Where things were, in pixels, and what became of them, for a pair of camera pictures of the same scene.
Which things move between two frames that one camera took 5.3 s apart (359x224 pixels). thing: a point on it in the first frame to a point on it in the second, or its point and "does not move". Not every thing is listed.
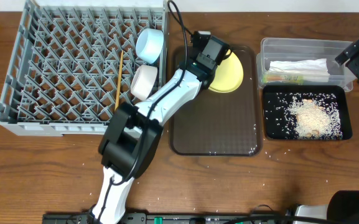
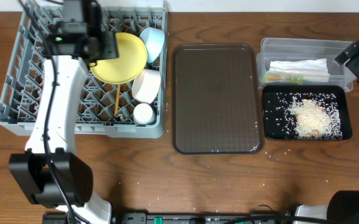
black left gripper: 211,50 to 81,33
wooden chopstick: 118,91 does not move
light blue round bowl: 149,44 does not move
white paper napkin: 311,71 does not move
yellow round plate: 229,74 to 128,68
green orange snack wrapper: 298,79 does not move
